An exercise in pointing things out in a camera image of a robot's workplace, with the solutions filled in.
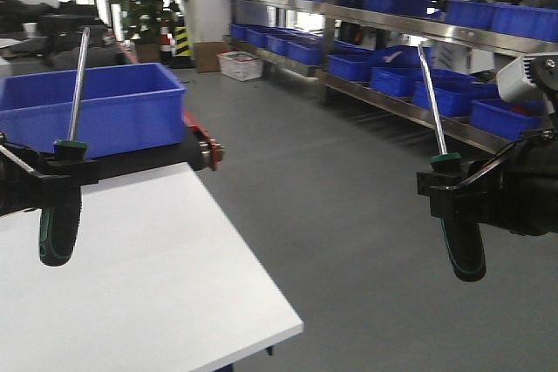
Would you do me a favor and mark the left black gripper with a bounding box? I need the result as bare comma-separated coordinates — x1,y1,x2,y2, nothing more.
1,132,99,216

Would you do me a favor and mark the white paper cup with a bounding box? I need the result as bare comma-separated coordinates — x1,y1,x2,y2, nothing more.
23,23,37,38

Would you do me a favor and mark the brown cardboard box on floor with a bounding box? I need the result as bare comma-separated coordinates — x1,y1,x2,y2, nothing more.
194,42,230,73

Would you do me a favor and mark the large blue plastic bin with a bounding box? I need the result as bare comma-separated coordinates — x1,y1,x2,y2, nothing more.
1,63,186,158

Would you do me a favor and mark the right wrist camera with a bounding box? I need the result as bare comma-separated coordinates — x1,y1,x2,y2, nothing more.
496,53,557,103

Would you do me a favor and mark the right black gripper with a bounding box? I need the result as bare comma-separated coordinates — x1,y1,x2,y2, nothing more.
417,129,557,236

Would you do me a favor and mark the red conveyor frame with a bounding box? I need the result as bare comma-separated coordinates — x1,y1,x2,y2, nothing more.
182,110,225,172

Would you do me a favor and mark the white plastic basket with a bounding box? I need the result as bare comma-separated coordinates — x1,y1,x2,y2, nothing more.
217,51,263,82

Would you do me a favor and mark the yellow black traffic cone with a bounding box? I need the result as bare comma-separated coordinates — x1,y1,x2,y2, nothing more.
171,23,194,69

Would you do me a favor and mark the orange white traffic cone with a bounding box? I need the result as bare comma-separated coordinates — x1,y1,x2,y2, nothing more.
160,20,172,64

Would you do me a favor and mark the green-black screwdriver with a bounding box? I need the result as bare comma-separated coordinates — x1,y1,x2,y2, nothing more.
39,27,91,267
417,44,487,282

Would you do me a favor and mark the metal shelf rack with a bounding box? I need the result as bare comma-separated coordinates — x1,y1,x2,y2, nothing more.
222,0,558,155

